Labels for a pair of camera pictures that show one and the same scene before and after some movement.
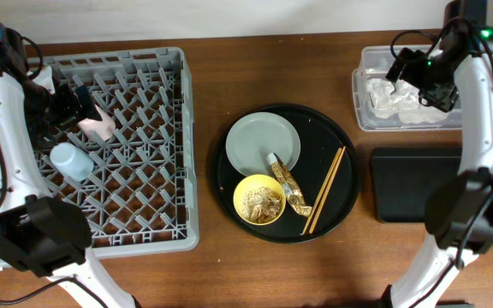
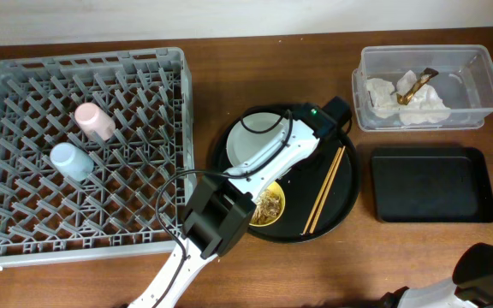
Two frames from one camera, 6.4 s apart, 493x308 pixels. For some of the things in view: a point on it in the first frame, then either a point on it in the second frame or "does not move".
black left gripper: [75, 108] -> [341, 110]
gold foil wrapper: [293, 192] -> [425, 75]
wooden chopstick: [321, 190] does not move
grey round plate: [253, 136] does not move
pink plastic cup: [105, 127] does not move
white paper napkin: [403, 104] does not move
